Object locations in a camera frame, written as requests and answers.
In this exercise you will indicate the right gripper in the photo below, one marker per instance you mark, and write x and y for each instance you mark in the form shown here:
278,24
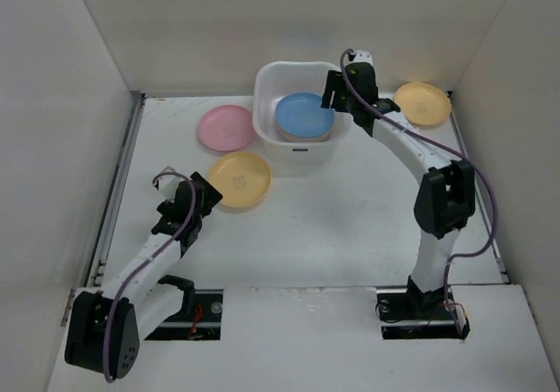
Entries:
331,89

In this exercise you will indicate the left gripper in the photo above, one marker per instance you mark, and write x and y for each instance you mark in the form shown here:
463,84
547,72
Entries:
211,196

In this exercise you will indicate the yellow plate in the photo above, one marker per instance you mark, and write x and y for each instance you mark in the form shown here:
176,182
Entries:
242,178
423,104

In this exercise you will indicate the blue plate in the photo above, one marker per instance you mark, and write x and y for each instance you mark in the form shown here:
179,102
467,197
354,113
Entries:
301,115

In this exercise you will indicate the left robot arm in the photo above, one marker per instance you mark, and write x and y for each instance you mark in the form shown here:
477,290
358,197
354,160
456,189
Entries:
106,326

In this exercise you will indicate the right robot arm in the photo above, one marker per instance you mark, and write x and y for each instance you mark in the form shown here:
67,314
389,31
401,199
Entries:
445,199

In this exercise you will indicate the white plastic bin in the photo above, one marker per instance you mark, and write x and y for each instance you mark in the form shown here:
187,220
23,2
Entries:
273,82

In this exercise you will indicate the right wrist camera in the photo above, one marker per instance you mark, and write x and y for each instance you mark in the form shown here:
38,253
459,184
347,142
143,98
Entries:
356,56

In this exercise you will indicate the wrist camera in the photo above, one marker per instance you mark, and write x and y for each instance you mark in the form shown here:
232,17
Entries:
166,183
356,56

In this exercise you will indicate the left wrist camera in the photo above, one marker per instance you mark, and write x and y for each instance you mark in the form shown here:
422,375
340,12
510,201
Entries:
166,183

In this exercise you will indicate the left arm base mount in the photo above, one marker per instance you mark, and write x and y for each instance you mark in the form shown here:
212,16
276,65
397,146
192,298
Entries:
199,317

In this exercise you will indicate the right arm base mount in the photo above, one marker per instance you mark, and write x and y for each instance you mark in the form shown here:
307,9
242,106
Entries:
445,320

